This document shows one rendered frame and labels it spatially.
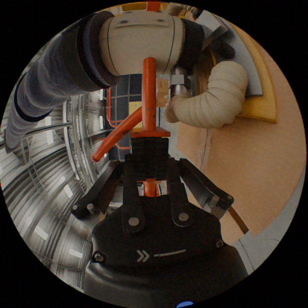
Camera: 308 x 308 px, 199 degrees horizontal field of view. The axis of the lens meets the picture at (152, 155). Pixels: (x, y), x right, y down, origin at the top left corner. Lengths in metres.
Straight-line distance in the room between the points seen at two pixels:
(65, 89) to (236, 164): 0.33
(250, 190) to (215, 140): 0.11
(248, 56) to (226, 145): 0.15
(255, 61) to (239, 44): 0.03
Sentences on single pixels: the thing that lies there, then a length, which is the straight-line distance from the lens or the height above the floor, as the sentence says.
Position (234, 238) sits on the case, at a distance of 0.38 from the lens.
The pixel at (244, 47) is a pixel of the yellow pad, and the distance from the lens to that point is 0.17.
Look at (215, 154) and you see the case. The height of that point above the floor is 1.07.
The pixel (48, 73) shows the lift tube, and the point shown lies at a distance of 0.23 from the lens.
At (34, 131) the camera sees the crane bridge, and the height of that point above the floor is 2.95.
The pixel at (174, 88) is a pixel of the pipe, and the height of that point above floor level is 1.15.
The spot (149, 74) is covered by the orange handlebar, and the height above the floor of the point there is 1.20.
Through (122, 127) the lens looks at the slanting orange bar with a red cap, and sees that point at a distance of 0.16.
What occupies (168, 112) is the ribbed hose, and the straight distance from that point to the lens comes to 0.18.
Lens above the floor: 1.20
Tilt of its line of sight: 4 degrees down
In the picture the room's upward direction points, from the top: 92 degrees counter-clockwise
